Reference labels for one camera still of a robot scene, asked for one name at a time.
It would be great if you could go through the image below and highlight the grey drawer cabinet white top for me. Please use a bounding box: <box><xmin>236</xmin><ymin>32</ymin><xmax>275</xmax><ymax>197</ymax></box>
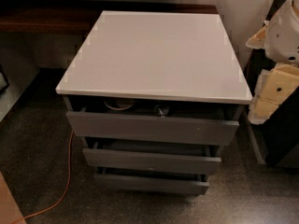
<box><xmin>55</xmin><ymin>10</ymin><xmax>253</xmax><ymax>196</ymax></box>

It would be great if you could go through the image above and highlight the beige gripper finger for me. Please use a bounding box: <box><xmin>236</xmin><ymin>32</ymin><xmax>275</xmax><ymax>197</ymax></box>
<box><xmin>248</xmin><ymin>63</ymin><xmax>299</xmax><ymax>125</ymax></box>
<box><xmin>246</xmin><ymin>24</ymin><xmax>268</xmax><ymax>49</ymax></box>

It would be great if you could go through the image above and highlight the grey middle drawer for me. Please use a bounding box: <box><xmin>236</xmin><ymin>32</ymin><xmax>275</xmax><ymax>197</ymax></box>
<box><xmin>83</xmin><ymin>139</ymin><xmax>221</xmax><ymax>175</ymax></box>

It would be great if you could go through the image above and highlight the orange floor cable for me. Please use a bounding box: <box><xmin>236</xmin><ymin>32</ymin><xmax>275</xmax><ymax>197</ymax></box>
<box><xmin>11</xmin><ymin>130</ymin><xmax>75</xmax><ymax>224</ymax></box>

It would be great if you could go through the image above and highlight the beige bowl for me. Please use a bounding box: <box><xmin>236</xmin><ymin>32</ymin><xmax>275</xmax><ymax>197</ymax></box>
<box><xmin>104</xmin><ymin>98</ymin><xmax>135</xmax><ymax>111</ymax></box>

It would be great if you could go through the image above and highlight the clear blue plastic bottle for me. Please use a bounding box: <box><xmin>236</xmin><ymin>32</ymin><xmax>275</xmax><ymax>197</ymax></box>
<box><xmin>154</xmin><ymin>105</ymin><xmax>170</xmax><ymax>117</ymax></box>

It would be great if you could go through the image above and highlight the dark wooden shelf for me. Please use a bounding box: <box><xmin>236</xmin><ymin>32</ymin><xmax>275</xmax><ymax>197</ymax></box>
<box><xmin>0</xmin><ymin>0</ymin><xmax>218</xmax><ymax>35</ymax></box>

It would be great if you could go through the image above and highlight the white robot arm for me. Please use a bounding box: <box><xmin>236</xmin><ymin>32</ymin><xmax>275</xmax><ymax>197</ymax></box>
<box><xmin>246</xmin><ymin>0</ymin><xmax>299</xmax><ymax>125</ymax></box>

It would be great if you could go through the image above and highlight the grey top drawer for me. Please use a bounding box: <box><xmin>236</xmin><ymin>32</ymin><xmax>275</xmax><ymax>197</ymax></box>
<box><xmin>64</xmin><ymin>95</ymin><xmax>239</xmax><ymax>146</ymax></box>

